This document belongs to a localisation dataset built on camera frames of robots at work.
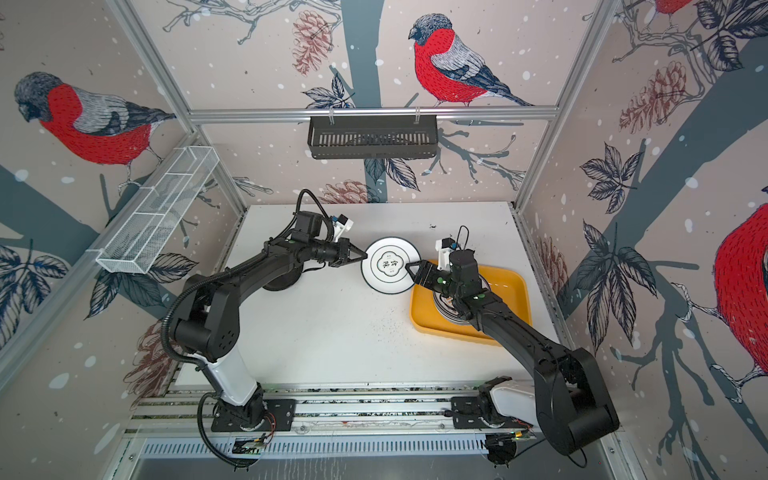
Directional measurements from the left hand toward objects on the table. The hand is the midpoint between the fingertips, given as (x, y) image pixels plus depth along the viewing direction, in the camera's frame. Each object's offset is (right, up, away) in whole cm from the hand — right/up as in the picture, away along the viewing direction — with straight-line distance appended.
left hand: (365, 256), depth 84 cm
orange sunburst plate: (+21, -12, -11) cm, 27 cm away
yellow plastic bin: (+46, -10, +12) cm, 49 cm away
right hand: (+13, -4, -1) cm, 14 cm away
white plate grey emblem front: (+5, -4, +1) cm, 7 cm away
